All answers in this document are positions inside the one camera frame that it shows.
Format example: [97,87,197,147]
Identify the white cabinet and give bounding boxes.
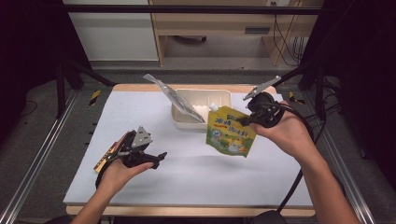
[62,0,160,63]

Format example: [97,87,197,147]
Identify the clear packet of dark seaweed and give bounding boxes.
[142,73,206,124]

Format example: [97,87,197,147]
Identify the person's left hand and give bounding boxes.
[100,158,155,193]

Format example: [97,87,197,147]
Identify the hanging black cables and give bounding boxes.
[271,1,306,67]

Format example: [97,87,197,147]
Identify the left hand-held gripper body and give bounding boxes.
[118,125,157,169]

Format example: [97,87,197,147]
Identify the black floor cables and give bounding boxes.
[303,92,347,195]

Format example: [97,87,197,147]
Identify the small yellow orange packet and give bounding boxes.
[92,130,133,174]

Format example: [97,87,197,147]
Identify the wooden table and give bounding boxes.
[64,83,318,218]

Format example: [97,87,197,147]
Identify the aluminium floor rail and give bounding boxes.
[302,91,376,224]
[0,89,79,224]

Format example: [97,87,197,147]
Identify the person's right hand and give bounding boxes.
[248,109,316,163]

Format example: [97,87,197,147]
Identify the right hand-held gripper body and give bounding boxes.
[242,75,286,129]

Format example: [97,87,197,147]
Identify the yellow black tape strip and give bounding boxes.
[89,90,102,106]
[288,91,306,105]

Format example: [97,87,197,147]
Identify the white plastic box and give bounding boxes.
[170,88,233,131]

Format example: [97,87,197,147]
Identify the white table mat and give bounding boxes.
[63,90,314,208]

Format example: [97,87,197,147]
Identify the black metal stand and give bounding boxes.
[266,59,329,121]
[55,59,117,119]

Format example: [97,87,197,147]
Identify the right hand-held gripper cable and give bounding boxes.
[270,101,316,216]

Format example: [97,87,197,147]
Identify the yellow spout pouch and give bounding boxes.
[205,102,258,159]

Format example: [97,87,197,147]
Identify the person's dark clothed leg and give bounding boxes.
[249,209,288,224]

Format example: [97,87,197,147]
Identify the black curtain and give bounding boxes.
[0,0,92,148]
[301,0,396,190]

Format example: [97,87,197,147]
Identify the black horizontal bar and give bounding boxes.
[61,4,323,16]

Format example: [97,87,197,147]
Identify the wooden desk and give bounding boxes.
[148,0,325,67]

